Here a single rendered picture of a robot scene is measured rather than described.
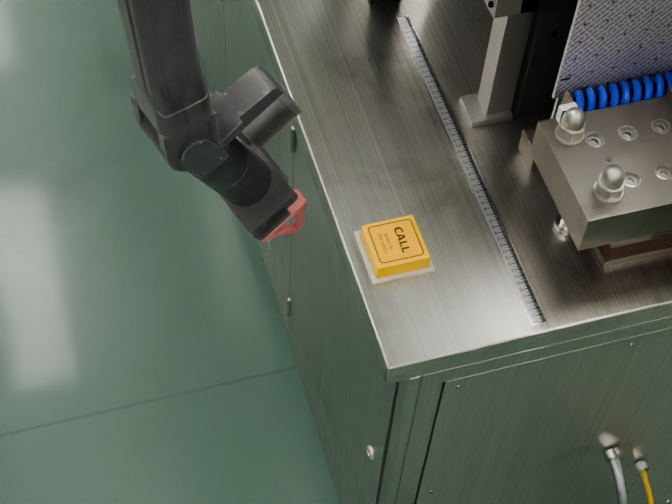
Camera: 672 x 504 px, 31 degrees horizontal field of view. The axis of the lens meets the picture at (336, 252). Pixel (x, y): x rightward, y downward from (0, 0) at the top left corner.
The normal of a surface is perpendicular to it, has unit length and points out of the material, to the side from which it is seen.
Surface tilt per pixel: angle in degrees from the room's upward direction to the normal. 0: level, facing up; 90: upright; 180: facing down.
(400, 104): 0
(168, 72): 89
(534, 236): 0
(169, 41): 90
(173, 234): 0
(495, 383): 90
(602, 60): 90
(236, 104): 25
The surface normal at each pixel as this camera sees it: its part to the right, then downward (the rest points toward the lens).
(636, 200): 0.04, -0.57
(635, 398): 0.28, 0.80
